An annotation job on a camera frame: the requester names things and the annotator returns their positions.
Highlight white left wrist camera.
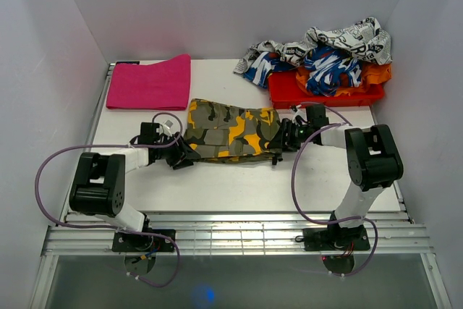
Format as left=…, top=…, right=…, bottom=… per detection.
left=161, top=120, right=174, bottom=136

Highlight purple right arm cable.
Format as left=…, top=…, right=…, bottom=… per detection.
left=291, top=101, right=380, bottom=277

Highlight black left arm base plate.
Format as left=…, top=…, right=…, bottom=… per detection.
left=111, top=232, right=174, bottom=253

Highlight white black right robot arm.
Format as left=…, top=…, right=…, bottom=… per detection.
left=268, top=103, right=404, bottom=255

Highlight blue white patterned trousers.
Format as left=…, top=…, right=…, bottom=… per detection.
left=240, top=46, right=368, bottom=97

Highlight newspaper print trousers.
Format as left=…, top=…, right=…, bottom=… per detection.
left=233, top=17, right=392, bottom=75

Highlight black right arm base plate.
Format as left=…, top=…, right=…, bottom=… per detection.
left=302, top=228, right=370, bottom=252

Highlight orange trousers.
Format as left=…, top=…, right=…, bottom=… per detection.
left=296, top=62, right=391, bottom=97

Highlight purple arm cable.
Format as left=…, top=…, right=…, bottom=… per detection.
left=35, top=111, right=184, bottom=287
left=291, top=101, right=380, bottom=277

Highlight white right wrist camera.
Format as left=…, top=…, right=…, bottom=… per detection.
left=290, top=105, right=307, bottom=125

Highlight folded pink trousers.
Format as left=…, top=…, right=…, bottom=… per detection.
left=106, top=54, right=191, bottom=111

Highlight red plastic tray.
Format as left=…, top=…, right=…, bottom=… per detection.
left=268, top=68, right=385, bottom=109

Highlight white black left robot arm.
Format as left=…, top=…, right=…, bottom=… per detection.
left=69, top=122, right=200, bottom=251

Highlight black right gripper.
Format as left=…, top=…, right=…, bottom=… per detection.
left=267, top=118, right=313, bottom=153

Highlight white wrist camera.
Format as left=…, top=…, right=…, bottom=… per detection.
left=290, top=105, right=307, bottom=125
left=161, top=120, right=174, bottom=136

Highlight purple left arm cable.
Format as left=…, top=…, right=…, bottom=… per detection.
left=35, top=111, right=184, bottom=287

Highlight camouflage yellow green trousers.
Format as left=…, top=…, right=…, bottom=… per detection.
left=183, top=98, right=282, bottom=164

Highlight aluminium table frame rail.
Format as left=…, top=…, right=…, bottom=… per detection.
left=42, top=59, right=452, bottom=308

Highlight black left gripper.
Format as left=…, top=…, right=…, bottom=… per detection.
left=154, top=132, right=200, bottom=170

